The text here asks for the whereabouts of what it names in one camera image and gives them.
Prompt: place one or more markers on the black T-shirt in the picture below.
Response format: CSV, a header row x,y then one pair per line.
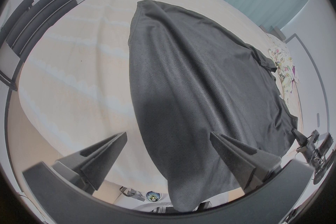
x,y
196,86

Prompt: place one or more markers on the purple garment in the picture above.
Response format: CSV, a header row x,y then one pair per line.
x,y
296,74

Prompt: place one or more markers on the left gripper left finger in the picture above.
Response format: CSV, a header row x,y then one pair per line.
x,y
94,162

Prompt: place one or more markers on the white printed pyjama garment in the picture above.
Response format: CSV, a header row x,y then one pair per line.
x,y
284,70

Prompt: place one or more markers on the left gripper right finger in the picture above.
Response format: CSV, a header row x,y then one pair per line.
x,y
246,162

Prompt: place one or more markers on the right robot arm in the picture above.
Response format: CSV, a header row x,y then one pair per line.
x,y
319,154

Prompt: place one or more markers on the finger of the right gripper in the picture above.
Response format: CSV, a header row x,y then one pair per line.
x,y
298,135

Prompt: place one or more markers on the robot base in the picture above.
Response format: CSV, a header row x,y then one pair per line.
x,y
147,202

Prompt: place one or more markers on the bed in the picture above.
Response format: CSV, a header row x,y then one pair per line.
x,y
78,73

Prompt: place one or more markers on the grey bedside table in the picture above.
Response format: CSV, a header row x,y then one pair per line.
x,y
275,32

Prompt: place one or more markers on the black chest of drawers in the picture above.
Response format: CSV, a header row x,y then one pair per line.
x,y
34,23

